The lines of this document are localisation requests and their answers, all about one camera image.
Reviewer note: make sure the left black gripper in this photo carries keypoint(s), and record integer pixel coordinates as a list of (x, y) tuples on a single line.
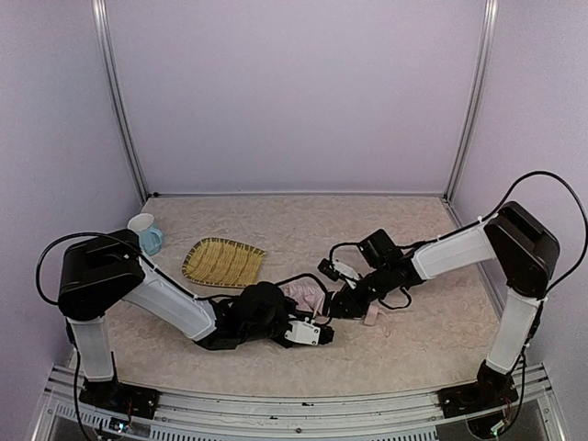
[(324, 335)]

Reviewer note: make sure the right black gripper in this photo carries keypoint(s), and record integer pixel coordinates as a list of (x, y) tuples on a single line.
[(347, 302)]

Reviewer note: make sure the pink and black umbrella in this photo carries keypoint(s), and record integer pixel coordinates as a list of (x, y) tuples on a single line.
[(311, 298)]

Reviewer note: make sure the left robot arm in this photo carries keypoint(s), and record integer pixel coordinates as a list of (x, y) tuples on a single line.
[(100, 270)]

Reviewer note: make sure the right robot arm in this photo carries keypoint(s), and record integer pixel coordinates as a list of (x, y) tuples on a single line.
[(510, 236)]

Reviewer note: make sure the woven bamboo tray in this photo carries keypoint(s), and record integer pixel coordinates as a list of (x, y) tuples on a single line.
[(222, 263)]

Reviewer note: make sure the light blue enamel mug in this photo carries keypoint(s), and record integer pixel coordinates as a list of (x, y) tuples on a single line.
[(151, 238)]

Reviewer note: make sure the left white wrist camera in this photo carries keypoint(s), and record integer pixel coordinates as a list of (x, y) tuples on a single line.
[(302, 333)]

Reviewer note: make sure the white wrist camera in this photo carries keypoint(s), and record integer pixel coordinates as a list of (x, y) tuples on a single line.
[(337, 270), (302, 333)]

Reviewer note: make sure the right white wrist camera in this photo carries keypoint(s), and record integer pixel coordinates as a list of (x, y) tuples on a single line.
[(337, 270)]

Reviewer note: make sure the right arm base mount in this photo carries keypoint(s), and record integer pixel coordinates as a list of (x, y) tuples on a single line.
[(472, 398)]

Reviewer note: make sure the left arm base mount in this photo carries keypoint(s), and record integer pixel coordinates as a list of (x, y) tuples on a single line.
[(134, 401)]

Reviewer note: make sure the aluminium front rail frame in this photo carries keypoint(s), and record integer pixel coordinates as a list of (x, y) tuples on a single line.
[(184, 415)]

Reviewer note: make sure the right aluminium corner post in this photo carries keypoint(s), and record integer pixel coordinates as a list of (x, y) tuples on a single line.
[(491, 8)]

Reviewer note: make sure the aluminium corner post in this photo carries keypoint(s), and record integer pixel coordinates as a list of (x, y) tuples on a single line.
[(491, 8), (99, 9)]

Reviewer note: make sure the left aluminium corner post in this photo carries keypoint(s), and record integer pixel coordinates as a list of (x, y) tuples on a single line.
[(99, 9)]

